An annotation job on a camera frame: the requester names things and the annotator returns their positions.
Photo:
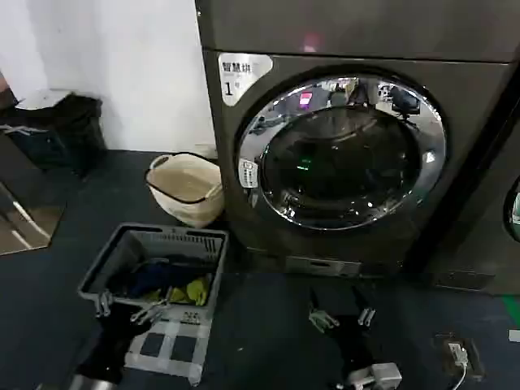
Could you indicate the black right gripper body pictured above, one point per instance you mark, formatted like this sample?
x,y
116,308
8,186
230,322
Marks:
x,y
355,345

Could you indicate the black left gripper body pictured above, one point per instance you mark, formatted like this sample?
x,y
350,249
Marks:
x,y
107,345

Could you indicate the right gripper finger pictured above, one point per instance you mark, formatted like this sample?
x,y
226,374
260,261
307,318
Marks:
x,y
367,315
323,317

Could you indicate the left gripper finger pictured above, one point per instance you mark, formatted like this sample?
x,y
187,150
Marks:
x,y
151,312
103,304

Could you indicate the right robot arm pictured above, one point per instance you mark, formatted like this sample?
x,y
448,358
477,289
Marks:
x,y
382,371

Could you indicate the grey tape floor marker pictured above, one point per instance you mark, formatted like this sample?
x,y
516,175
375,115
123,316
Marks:
x,y
162,327

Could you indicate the dark blue garment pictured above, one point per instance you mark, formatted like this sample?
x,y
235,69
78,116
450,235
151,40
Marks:
x,y
148,278

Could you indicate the yellow garment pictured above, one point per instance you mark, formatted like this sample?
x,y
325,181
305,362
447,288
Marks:
x,y
195,290

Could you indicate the grey plastic laundry basket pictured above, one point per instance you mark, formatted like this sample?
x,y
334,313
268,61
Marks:
x,y
122,252

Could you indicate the black garment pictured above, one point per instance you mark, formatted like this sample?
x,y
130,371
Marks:
x,y
191,264

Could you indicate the white plug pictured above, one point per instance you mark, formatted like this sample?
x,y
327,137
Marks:
x,y
457,352

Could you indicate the floor socket box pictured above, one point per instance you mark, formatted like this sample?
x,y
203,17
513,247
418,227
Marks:
x,y
467,353

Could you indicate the brown glossy cabinet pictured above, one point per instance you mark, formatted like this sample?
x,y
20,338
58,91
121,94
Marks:
x,y
20,203

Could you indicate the cream woven basket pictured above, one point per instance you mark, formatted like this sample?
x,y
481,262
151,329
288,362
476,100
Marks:
x,y
183,183

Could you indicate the round glass dryer door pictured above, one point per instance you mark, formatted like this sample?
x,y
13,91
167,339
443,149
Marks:
x,y
345,174

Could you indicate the grey dryer without label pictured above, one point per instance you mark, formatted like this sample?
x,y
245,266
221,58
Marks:
x,y
479,227

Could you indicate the green floor tape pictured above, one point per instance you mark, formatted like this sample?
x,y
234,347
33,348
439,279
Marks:
x,y
512,306

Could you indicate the white floor tape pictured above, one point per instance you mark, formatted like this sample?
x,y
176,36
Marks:
x,y
515,335

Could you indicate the black storage crate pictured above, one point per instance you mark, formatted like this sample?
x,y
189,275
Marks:
x,y
61,130

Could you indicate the dryer door with dark rim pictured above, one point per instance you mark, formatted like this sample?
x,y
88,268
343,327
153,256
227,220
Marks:
x,y
512,207

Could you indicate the grey dryer with number label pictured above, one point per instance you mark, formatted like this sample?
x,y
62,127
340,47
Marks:
x,y
252,36

